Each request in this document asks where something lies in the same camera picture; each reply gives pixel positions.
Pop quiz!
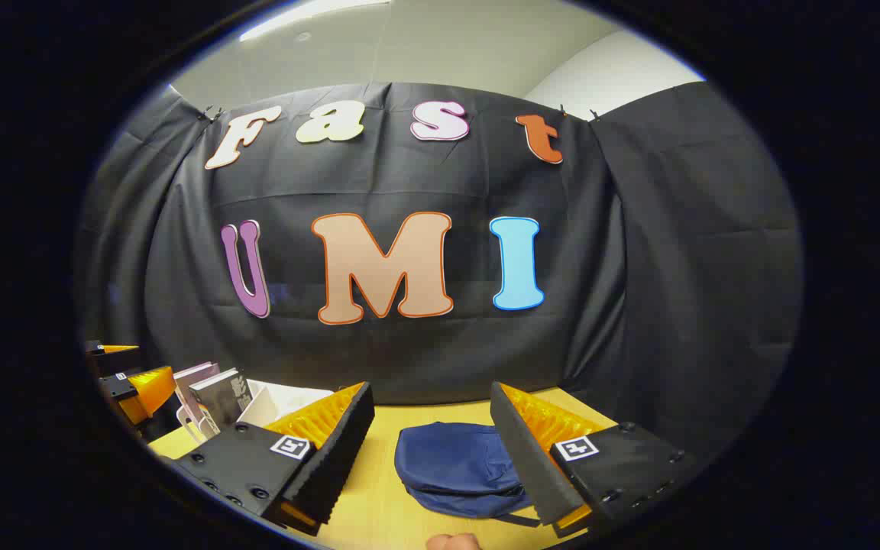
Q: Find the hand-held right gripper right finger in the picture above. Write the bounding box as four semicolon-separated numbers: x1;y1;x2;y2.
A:
490;381;697;539

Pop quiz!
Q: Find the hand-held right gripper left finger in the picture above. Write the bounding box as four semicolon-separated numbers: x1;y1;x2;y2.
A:
173;380;376;535

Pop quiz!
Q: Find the pink cover book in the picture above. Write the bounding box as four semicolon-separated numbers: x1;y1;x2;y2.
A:
173;361;221;429

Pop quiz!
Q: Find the grey cover book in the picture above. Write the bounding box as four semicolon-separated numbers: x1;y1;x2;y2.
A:
188;368;250;432

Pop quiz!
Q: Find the blue schoolbag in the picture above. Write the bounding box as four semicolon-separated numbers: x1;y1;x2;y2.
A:
394;422;544;528

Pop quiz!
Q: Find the white bookshelf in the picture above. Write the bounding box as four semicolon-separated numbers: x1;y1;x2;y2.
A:
173;378;334;448

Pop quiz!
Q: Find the black backdrop cloth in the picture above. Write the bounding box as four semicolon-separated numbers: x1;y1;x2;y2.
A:
73;80;804;459

